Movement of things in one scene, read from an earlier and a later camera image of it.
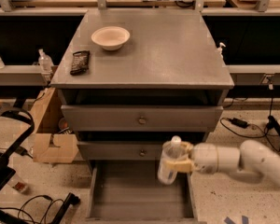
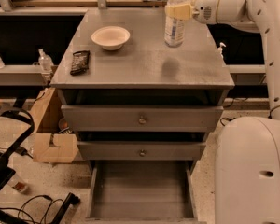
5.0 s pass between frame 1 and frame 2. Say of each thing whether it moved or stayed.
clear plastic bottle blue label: moved
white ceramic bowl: stayed
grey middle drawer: stayed
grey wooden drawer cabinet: stayed
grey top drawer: stayed
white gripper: moved
